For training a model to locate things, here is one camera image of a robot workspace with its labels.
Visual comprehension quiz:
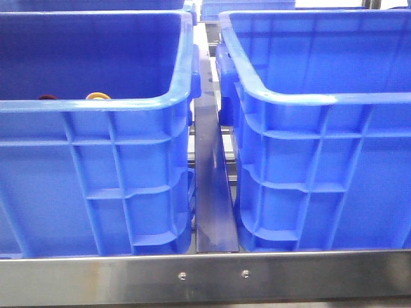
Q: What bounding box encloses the yellow mushroom push button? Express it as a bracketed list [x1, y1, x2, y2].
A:
[86, 92, 111, 99]

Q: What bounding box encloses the red mushroom push button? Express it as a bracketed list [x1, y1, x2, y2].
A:
[38, 94, 58, 100]

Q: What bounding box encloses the grey metal divider bar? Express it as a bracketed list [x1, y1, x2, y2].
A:
[194, 23, 240, 253]

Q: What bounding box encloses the large blue crate right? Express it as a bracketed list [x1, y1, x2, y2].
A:
[219, 10, 410, 252]

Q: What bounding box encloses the large blue crate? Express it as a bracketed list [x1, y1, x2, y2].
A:
[1, 11, 201, 259]
[219, 10, 410, 252]

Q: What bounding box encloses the large blue crate left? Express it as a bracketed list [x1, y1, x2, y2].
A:
[1, 11, 201, 259]

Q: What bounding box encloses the blue crate rear right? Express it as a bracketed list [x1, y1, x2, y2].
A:
[200, 0, 295, 21]

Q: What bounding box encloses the blue crate rear left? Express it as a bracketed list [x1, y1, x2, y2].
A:
[1, 0, 197, 26]

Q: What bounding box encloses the steel front rail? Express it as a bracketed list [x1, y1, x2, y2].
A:
[1, 250, 410, 307]

